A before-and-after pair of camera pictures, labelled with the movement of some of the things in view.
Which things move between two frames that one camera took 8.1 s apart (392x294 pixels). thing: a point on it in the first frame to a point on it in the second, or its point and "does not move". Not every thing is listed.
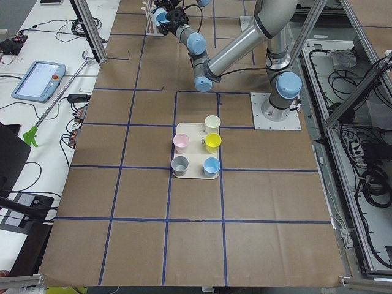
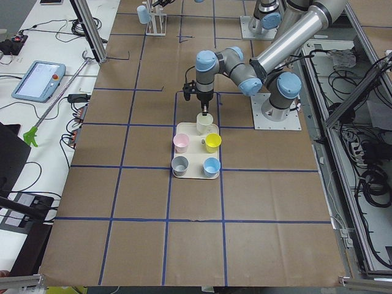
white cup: [212, 123] to [204, 123]
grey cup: [179, 165] does not move
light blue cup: [160, 16] to [143, 15]
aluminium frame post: [91, 29] does not move
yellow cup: [212, 141] does not move
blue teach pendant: [40, 81] does not move
